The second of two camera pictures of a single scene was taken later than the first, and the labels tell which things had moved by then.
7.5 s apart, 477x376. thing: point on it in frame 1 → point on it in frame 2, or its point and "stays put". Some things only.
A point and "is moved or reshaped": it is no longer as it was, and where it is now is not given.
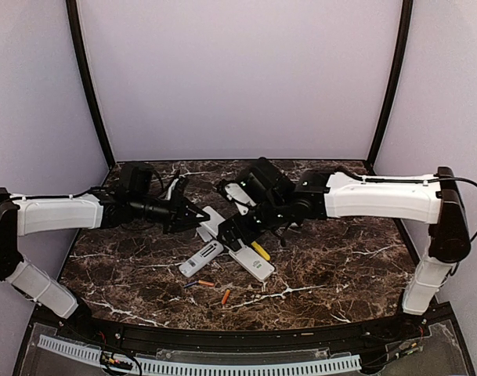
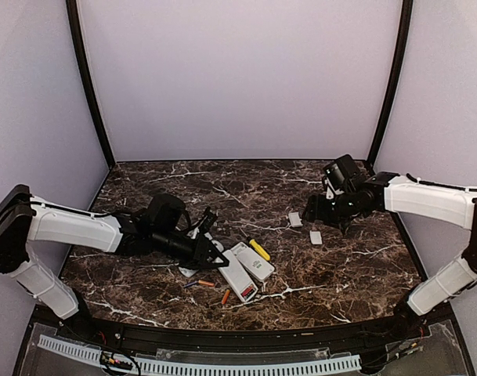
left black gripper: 178,220 → 202,247
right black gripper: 232,240 → 316,210
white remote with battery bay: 253,262 stays put
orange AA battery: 206,282 stays put
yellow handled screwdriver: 261,251 stays put
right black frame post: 407,13 stays put
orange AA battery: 225,296 stays put
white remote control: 208,229 is moved or reshaped
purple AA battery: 193,283 stays put
